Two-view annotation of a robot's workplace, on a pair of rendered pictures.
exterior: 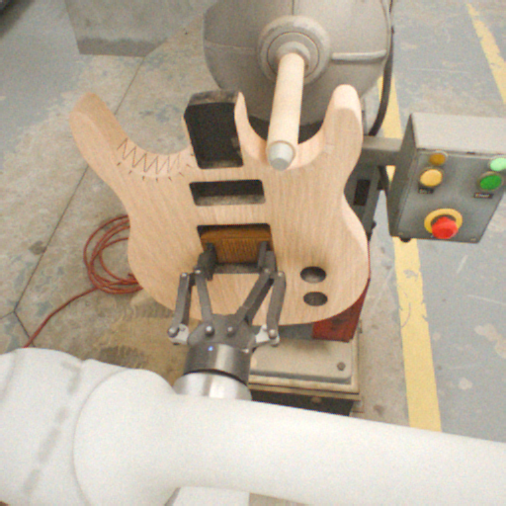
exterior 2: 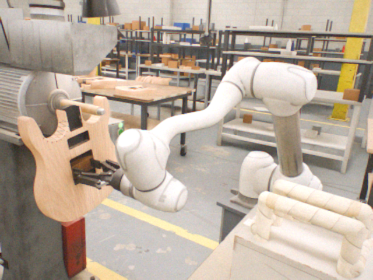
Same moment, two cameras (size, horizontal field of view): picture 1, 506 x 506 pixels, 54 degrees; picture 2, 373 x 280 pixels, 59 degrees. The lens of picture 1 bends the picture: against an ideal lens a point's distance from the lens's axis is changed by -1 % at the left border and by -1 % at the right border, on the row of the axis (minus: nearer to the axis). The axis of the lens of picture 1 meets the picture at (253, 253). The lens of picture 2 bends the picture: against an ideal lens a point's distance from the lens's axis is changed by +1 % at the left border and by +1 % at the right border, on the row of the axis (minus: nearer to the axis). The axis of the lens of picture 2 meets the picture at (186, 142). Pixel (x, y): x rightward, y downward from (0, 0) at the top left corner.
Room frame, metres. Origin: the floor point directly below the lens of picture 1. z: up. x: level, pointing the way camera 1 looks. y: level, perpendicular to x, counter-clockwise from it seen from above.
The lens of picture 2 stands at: (-0.32, 0.84, 1.50)
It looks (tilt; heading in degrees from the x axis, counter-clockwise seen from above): 18 degrees down; 295
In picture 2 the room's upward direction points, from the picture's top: 3 degrees clockwise
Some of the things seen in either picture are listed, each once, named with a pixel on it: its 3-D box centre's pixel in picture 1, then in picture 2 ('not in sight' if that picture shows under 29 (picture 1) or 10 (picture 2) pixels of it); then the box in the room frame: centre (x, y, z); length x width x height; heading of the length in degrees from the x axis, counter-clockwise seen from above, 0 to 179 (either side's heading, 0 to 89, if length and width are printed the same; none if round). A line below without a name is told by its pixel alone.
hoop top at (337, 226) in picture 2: not in sight; (307, 213); (-0.30, 0.23, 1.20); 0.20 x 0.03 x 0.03; 170
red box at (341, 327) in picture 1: (341, 269); (61, 234); (0.86, -0.24, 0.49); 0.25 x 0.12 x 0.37; 174
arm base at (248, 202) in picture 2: not in sight; (249, 195); (0.02, -0.74, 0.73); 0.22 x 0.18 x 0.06; 166
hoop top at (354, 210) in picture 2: not in sight; (319, 198); (-0.32, 0.14, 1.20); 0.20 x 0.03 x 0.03; 170
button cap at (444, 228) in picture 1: (443, 224); not in sight; (0.57, -0.32, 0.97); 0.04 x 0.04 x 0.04; 84
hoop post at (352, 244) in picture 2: not in sight; (350, 251); (-0.38, 0.24, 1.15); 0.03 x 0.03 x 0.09
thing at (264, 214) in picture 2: not in sight; (263, 219); (-0.22, 0.21, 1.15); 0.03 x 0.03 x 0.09
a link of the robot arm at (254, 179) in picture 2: not in sight; (257, 172); (-0.01, -0.73, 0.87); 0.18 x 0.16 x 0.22; 169
